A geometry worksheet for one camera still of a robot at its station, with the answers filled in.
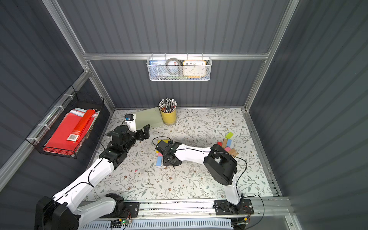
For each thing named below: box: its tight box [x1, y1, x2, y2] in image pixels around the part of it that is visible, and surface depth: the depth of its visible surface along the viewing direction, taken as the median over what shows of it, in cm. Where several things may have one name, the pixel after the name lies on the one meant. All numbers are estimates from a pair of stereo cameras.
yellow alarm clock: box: [183, 59, 207, 79], surface depth 91 cm
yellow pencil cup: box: [160, 108, 177, 126], surface depth 103 cm
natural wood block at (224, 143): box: [221, 138, 228, 149], surface depth 101 cm
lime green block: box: [225, 132, 234, 139], surface depth 107 cm
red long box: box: [66, 109, 97, 143], surface depth 74 cm
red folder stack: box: [43, 107, 100, 157], surface depth 72 cm
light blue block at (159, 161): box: [156, 156, 163, 167], surface depth 92 cm
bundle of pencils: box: [158, 97, 178, 114], surface depth 101 cm
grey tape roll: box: [164, 57, 182, 76], surface depth 91 cm
